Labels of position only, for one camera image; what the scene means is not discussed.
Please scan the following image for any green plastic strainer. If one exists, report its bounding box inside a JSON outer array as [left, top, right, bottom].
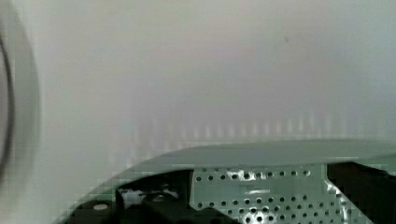
[[56, 139, 395, 224]]

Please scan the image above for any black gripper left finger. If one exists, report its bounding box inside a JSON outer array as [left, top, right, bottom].
[[115, 170, 194, 215]]

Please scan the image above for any grey oval plate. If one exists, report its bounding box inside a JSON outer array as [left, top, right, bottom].
[[0, 6, 41, 188]]

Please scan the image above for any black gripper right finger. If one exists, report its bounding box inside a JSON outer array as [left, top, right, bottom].
[[327, 162, 396, 224]]

